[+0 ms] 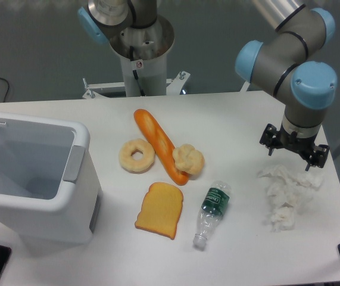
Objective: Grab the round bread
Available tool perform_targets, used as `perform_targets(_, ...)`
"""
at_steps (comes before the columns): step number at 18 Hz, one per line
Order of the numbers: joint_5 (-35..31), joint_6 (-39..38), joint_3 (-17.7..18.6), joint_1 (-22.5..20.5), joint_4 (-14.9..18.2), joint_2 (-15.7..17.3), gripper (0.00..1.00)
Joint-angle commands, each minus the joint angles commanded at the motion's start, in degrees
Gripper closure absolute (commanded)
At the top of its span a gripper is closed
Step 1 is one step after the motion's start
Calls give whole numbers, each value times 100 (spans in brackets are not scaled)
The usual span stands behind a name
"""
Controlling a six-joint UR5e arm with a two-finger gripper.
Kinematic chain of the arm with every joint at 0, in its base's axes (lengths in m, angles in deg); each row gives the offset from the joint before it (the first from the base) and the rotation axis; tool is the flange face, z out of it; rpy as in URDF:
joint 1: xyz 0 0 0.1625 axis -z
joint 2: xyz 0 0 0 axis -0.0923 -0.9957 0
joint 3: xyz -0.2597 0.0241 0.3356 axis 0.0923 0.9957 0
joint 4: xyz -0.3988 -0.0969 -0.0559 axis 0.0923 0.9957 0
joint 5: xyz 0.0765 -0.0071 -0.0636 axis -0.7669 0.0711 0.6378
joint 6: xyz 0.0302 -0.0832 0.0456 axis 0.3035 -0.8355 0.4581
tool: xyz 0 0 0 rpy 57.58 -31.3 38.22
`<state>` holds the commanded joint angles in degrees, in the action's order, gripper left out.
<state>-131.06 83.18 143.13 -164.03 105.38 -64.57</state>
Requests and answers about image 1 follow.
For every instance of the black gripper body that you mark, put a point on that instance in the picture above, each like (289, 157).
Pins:
(296, 139)

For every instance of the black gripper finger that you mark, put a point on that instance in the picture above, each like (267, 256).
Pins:
(270, 138)
(316, 156)

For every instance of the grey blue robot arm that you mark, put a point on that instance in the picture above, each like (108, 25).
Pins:
(283, 70)

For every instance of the round knotted bread roll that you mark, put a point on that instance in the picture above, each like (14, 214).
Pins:
(188, 159)

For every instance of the toast bread slice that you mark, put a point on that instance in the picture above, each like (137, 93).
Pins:
(160, 210)

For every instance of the crumpled white tissue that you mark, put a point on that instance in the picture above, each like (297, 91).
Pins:
(288, 194)

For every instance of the empty plastic water bottle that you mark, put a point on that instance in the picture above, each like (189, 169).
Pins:
(211, 212)

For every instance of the orange baguette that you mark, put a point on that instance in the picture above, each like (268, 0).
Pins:
(161, 144)

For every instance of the white trash bin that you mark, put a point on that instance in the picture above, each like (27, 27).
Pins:
(49, 188)

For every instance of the ring shaped bread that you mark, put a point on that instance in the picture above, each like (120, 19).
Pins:
(136, 155)

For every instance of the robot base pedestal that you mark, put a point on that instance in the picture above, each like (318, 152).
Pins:
(141, 38)

